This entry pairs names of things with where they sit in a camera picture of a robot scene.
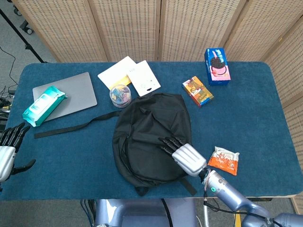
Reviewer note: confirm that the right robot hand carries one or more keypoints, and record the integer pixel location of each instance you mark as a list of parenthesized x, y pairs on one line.
[(189, 158)]

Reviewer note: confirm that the clear tub of binder clips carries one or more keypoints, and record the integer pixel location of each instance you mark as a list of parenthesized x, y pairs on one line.
[(120, 95)]

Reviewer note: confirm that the white booklet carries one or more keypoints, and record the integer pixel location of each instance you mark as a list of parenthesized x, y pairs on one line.
[(144, 78)]

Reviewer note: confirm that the blue-grey robot torso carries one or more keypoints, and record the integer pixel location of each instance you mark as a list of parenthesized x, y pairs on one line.
[(142, 212)]

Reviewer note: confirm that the blue table cloth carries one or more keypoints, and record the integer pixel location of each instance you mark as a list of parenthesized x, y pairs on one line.
[(236, 123)]

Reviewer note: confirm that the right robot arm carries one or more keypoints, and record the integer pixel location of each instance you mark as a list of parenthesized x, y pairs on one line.
[(227, 191)]

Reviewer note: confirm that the white and yellow envelope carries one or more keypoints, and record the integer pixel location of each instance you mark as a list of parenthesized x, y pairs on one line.
[(116, 73)]

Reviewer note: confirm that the grey laptop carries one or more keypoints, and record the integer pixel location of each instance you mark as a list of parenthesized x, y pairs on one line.
[(78, 92)]

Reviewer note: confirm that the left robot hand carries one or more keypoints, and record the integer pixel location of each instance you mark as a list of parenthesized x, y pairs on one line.
[(6, 156)]

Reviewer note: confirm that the black backpack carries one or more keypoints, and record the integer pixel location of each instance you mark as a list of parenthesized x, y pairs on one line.
[(151, 118)]

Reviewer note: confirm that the orange snack bag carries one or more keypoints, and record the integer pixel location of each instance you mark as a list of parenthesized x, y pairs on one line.
[(223, 162)]

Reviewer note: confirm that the teal wet wipes pack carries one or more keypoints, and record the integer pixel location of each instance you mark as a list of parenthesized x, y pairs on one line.
[(43, 104)]

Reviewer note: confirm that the wicker folding screen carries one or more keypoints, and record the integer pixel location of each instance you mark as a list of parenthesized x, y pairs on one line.
[(127, 28)]

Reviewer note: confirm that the black stand pole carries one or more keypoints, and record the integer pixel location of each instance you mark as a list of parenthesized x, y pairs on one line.
[(21, 35)]

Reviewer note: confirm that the blue cookie box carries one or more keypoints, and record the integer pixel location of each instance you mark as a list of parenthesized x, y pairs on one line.
[(217, 67)]

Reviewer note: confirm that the office chair caster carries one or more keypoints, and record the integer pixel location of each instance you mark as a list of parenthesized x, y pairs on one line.
[(27, 28)]

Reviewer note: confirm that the orange snack box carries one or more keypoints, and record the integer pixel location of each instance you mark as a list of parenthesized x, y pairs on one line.
[(197, 92)]

